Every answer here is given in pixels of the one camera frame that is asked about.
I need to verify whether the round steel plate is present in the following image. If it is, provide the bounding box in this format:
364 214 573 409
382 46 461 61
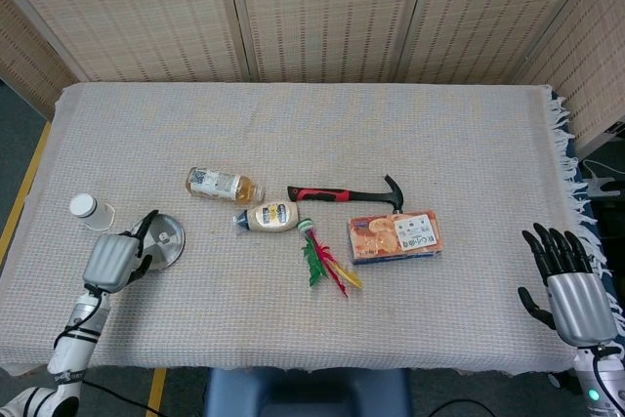
131 213 188 272

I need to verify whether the dark blue under cloth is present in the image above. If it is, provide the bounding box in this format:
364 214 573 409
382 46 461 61
550 87 625 320

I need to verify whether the red black claw hammer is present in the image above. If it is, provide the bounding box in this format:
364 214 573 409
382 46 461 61
286 173 407 216

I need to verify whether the colourful feather shuttlecock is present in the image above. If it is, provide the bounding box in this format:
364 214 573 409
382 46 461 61
297 218 365 299

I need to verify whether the black floor cable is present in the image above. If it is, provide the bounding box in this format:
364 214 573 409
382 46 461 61
424 397 494 417

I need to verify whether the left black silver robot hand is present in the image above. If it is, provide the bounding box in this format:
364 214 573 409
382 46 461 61
81 209 161 294

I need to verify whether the woven bamboo folding screen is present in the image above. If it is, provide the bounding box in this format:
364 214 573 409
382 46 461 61
0 0 625 147

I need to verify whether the orange blue biscuit box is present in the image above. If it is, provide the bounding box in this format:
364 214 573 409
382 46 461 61
347 209 446 268

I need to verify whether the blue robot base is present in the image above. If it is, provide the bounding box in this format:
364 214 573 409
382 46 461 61
203 367 412 417

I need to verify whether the white paper cup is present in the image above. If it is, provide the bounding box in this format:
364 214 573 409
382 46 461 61
68 192 117 232

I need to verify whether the mayonnaise squeeze bottle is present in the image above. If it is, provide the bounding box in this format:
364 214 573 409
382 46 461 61
235 200 301 235

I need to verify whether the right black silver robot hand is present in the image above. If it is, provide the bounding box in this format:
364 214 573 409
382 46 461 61
517 223 619 349

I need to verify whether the tea bottle with label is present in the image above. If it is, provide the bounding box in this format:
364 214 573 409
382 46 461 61
185 166 267 206

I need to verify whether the white cable with plug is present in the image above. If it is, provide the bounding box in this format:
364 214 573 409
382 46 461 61
580 158 625 199

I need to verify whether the beige woven tablecloth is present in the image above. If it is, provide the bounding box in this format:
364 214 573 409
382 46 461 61
0 80 625 380

